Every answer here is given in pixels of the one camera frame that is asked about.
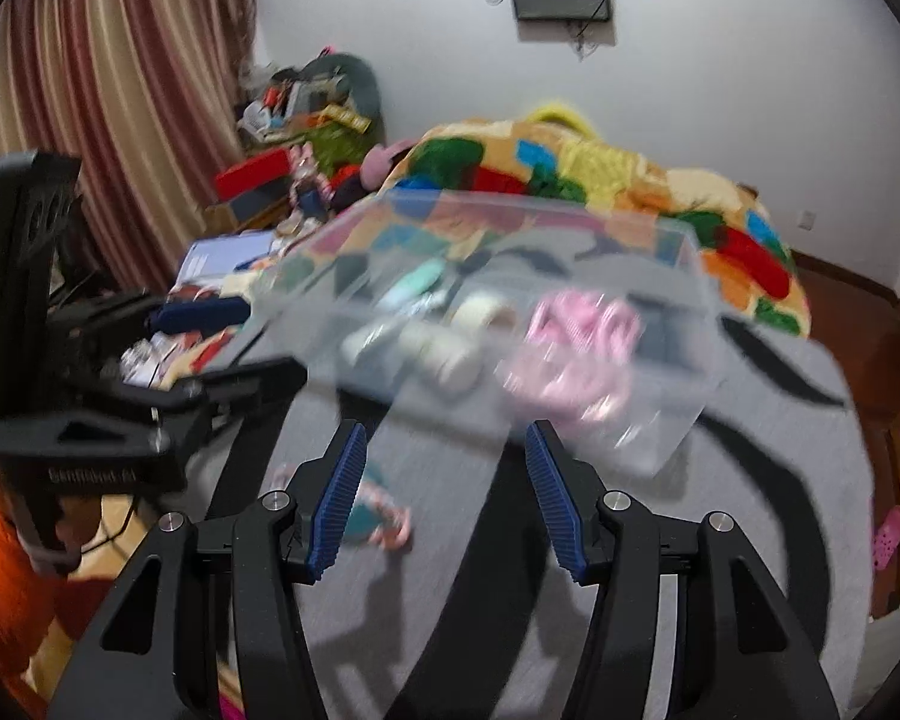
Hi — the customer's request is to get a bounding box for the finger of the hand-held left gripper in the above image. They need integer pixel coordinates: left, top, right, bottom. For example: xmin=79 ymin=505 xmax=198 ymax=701
xmin=150 ymin=358 xmax=310 ymax=428

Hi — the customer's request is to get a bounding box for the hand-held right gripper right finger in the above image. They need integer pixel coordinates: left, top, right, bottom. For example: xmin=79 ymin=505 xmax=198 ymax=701
xmin=523 ymin=418 xmax=841 ymax=720

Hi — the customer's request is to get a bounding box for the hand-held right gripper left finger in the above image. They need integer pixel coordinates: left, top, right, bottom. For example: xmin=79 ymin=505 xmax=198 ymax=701
xmin=45 ymin=420 xmax=368 ymax=720

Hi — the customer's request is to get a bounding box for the clear plastic storage box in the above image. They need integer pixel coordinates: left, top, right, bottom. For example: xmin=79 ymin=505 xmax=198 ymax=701
xmin=251 ymin=191 xmax=730 ymax=479

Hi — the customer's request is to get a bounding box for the person's left forearm orange sleeve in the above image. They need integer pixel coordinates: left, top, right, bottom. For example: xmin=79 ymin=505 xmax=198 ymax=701
xmin=0 ymin=491 xmax=72 ymax=698

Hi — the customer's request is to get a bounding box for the person's left hand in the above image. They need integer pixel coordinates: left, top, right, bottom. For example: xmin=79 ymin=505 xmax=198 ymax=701
xmin=54 ymin=496 xmax=104 ymax=545

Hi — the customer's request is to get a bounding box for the navy blue pouch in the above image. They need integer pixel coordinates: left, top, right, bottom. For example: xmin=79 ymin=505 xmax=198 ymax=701
xmin=152 ymin=295 xmax=250 ymax=333

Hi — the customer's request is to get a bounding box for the blue and white booklet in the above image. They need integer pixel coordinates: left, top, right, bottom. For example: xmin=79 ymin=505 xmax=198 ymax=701
xmin=175 ymin=231 xmax=276 ymax=287

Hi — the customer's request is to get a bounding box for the grey blanket with black pattern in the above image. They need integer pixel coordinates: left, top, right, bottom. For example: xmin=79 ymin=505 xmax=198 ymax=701
xmin=202 ymin=300 xmax=875 ymax=720

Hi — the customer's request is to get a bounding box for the white cylindrical bottle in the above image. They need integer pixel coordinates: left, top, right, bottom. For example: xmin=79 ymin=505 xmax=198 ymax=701
xmin=343 ymin=317 xmax=487 ymax=398

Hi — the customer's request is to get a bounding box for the dark blue box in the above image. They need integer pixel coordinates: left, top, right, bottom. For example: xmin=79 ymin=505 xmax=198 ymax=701
xmin=223 ymin=186 xmax=295 ymax=224

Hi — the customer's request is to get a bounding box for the white tape roll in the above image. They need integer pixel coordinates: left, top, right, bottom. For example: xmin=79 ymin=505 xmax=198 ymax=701
xmin=448 ymin=289 xmax=512 ymax=329

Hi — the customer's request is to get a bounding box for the mint green tube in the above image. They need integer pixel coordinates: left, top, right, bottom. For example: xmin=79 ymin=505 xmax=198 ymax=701
xmin=377 ymin=257 xmax=452 ymax=314

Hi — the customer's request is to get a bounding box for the red box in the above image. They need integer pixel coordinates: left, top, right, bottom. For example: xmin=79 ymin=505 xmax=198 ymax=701
xmin=215 ymin=148 xmax=296 ymax=201

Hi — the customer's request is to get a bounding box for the pink plush toy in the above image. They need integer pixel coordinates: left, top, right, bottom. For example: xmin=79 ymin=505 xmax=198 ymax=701
xmin=358 ymin=137 xmax=415 ymax=190

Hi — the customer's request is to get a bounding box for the yellow green snack packet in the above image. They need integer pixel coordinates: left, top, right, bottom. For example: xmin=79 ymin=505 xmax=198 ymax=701
xmin=317 ymin=103 xmax=374 ymax=134

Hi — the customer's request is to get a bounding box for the striped pink curtain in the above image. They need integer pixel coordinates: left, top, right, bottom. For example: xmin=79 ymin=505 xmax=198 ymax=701
xmin=0 ymin=0 xmax=262 ymax=305

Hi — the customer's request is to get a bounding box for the green round bag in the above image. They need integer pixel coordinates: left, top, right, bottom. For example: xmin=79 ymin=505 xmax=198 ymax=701
xmin=300 ymin=52 xmax=383 ymax=166

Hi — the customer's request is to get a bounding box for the colourful patchwork blanket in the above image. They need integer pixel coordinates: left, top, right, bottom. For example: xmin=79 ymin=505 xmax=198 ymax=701
xmin=379 ymin=116 xmax=812 ymax=340

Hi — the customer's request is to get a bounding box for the pink slipper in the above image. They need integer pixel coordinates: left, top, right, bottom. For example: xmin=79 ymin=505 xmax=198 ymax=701
xmin=868 ymin=505 xmax=900 ymax=572

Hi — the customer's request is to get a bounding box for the yellow cloth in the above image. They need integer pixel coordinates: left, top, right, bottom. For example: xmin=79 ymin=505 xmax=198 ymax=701
xmin=523 ymin=99 xmax=595 ymax=137

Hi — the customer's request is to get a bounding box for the teal and pink rope toy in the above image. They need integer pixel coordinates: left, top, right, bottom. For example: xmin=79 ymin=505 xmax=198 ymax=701
xmin=272 ymin=460 xmax=415 ymax=554

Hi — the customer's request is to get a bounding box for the pink hair ties bundle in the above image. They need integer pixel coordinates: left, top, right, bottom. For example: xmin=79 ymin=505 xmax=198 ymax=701
xmin=504 ymin=291 xmax=644 ymax=422

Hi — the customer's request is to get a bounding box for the black hanging cable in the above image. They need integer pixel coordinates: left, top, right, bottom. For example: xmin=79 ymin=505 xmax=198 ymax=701
xmin=568 ymin=19 xmax=602 ymax=62

